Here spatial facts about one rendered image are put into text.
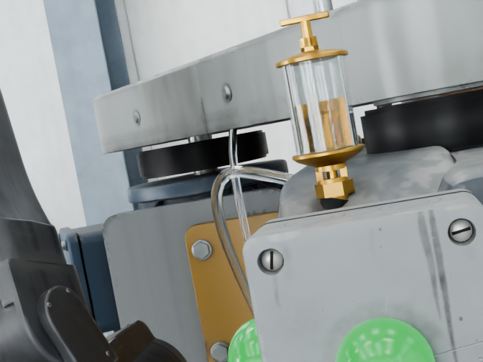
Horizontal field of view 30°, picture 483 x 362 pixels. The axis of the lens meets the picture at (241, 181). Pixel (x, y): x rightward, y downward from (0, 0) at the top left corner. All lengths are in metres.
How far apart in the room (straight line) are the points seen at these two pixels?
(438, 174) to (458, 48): 0.09
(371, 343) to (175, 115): 0.41
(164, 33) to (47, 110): 0.91
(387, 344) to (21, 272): 0.28
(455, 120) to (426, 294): 0.17
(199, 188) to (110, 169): 4.56
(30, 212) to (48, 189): 5.39
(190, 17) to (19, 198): 5.13
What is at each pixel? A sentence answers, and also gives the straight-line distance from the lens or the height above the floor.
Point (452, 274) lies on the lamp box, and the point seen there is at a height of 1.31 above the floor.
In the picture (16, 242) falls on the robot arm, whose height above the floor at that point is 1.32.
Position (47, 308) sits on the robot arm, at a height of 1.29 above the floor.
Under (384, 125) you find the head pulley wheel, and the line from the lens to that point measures 0.45.
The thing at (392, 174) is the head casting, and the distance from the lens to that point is 0.37.
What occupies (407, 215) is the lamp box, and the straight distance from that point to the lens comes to 0.27.
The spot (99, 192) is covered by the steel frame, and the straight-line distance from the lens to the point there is 5.34.
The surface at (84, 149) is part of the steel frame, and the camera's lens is 5.35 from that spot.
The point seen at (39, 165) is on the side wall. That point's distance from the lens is 5.95.
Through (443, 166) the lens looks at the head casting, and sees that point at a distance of 0.37.
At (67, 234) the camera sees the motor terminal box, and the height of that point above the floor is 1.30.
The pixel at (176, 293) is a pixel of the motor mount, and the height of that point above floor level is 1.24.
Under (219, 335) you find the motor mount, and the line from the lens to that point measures 0.73.
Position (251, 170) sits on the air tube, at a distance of 0.43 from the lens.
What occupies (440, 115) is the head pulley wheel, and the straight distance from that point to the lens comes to 0.43.
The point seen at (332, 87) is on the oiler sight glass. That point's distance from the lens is 0.35.
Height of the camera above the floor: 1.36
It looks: 3 degrees down
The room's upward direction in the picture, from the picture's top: 10 degrees counter-clockwise
